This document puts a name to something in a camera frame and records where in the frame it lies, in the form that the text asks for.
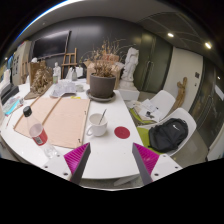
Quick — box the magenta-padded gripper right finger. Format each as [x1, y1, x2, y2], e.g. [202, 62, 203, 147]
[132, 142, 183, 186]

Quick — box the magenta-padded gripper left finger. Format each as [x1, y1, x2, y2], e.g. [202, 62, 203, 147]
[41, 142, 92, 185]

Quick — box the clear red-labelled drink bottle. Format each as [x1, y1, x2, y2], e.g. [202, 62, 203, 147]
[22, 105, 58, 159]

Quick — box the black backpack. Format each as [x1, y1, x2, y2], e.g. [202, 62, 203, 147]
[148, 118, 189, 154]

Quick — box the flat round red coaster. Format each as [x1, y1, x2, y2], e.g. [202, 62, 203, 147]
[114, 125, 131, 140]

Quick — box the white mug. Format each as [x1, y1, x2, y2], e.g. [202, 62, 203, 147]
[85, 112, 109, 138]

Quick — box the large wooden drawing board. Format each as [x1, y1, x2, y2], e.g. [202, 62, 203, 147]
[13, 95, 92, 150]

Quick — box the pile of papers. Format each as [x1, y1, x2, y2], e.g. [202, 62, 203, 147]
[133, 98, 164, 122]

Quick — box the metal spoon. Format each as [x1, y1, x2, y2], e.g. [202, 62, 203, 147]
[98, 108, 108, 125]

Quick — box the white chair with green seat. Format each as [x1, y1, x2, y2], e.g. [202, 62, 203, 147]
[129, 89, 177, 126]
[137, 107, 198, 157]

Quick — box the grey plant saucer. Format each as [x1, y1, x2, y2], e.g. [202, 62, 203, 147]
[85, 88, 117, 103]

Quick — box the wooden figure sculpture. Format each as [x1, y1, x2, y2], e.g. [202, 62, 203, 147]
[173, 77, 188, 113]

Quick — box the thin red paintbrush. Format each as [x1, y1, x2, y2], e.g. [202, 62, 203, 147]
[5, 113, 14, 130]

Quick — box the dried plant in grey pot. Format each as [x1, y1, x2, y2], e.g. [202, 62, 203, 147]
[79, 38, 129, 100]

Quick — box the teal flat case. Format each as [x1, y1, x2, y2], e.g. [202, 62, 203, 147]
[1, 96, 24, 116]

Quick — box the brown carved wooden sculpture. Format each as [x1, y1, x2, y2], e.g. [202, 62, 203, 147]
[24, 60, 54, 100]

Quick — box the small white bust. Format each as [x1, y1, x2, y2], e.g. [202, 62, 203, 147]
[53, 62, 62, 81]

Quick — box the cardboard box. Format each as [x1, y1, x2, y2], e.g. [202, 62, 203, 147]
[83, 54, 125, 89]

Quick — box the black desktop device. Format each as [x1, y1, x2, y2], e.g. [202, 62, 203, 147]
[0, 84, 20, 106]

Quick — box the wooden easel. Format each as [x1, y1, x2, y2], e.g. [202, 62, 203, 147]
[21, 59, 30, 84]
[60, 47, 78, 79]

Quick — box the white cabinet with pictures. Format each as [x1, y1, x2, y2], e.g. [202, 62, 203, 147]
[11, 40, 33, 86]

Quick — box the long ceiling light strip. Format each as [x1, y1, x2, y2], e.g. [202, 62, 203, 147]
[13, 0, 84, 44]

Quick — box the white plaster statue on pedestal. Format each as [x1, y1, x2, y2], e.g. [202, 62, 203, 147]
[118, 47, 141, 102]

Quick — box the black wall screen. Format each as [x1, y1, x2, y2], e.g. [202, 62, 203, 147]
[32, 30, 72, 60]

